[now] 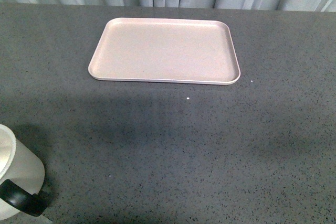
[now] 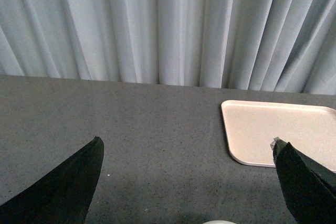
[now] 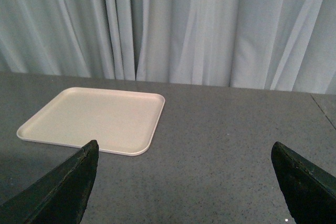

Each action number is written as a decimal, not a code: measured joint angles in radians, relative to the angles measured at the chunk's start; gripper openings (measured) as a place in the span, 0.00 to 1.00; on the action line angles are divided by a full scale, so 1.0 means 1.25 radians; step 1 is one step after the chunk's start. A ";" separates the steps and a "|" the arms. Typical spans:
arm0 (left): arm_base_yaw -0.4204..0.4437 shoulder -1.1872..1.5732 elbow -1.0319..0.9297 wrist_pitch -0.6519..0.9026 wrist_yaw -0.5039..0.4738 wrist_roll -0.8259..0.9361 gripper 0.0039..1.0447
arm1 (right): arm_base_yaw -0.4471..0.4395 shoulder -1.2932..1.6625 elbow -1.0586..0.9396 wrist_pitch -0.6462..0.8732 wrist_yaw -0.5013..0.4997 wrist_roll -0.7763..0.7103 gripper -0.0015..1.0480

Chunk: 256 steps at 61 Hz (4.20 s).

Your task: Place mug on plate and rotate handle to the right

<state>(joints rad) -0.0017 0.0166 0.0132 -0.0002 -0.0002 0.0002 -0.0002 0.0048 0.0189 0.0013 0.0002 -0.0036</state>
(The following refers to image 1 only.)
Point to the beige rectangular tray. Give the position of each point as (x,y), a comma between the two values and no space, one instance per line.
(165,50)

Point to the white mug black handle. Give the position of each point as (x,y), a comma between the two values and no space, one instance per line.
(22,177)

